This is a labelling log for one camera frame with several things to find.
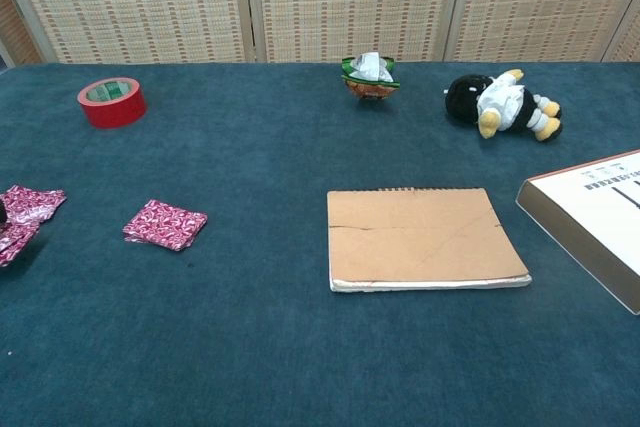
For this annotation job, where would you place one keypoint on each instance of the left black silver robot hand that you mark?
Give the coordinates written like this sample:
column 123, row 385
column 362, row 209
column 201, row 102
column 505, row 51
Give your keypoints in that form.
column 2, row 212

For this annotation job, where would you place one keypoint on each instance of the small pink patterned wrapper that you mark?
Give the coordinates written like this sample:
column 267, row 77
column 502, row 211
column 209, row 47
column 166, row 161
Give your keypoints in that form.
column 30, row 204

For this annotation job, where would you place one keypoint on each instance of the red tape roll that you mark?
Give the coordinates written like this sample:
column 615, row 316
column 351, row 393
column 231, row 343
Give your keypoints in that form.
column 117, row 109

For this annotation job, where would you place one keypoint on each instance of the woven folding screen panel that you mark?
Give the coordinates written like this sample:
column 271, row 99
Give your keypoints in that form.
column 627, row 44
column 135, row 2
column 15, row 27
column 540, row 2
column 350, row 2

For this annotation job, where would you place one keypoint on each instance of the green snack bag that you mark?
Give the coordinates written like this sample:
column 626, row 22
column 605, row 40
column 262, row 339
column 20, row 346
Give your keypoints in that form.
column 371, row 78

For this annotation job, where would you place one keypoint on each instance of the brown spiral notebook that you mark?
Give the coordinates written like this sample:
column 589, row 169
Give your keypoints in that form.
column 420, row 237

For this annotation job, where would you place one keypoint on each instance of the black white plush doll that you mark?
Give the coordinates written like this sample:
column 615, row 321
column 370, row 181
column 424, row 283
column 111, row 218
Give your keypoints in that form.
column 500, row 99

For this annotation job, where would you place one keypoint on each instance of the white flat product box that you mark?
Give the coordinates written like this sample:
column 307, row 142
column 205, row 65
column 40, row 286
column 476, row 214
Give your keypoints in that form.
column 595, row 217

